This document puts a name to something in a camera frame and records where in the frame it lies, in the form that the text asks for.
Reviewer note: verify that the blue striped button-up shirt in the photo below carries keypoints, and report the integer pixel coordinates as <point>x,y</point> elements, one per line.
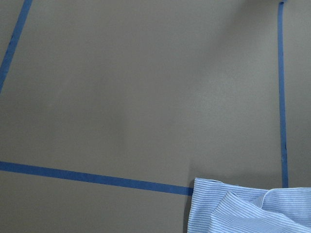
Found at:
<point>217,207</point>

